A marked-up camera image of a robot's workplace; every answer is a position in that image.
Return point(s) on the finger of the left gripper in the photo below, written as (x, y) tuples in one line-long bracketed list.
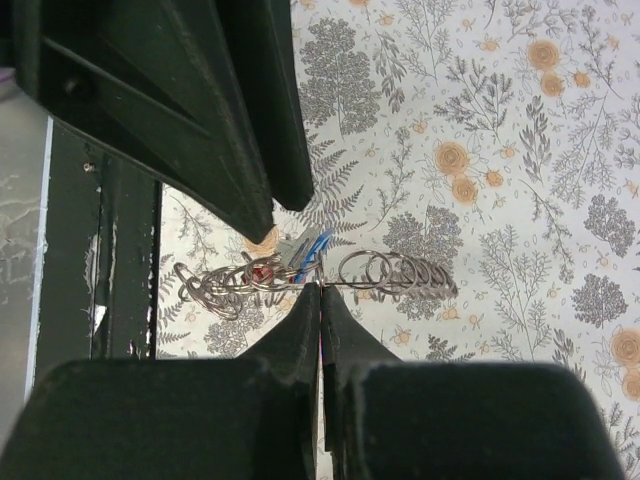
[(259, 39)]

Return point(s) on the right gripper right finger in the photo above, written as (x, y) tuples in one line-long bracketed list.
[(344, 342)]

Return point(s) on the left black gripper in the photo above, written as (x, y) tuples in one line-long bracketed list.
[(151, 81)]

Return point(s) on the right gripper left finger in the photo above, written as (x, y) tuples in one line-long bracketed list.
[(276, 410)]

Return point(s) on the red key tag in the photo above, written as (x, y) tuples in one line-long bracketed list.
[(261, 275)]

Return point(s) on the blue key tag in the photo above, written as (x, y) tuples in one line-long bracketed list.
[(310, 252)]

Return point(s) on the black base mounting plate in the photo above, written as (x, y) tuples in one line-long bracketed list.
[(98, 291)]

